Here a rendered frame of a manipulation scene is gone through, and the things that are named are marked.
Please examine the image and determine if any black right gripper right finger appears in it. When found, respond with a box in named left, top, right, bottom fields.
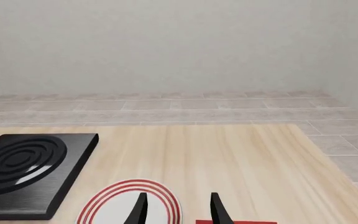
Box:
left=210, top=192, right=237, bottom=224

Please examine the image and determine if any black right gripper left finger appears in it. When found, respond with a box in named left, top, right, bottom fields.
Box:
left=124, top=192, right=148, bottom=224

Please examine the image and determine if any white plate with red rings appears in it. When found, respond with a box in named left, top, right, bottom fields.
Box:
left=75, top=179, right=183, bottom=224

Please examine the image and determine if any flat black stove plate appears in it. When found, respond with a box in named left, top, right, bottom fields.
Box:
left=0, top=133, right=99, bottom=221

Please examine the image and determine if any red flat box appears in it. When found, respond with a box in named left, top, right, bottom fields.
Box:
left=195, top=218, right=278, bottom=224

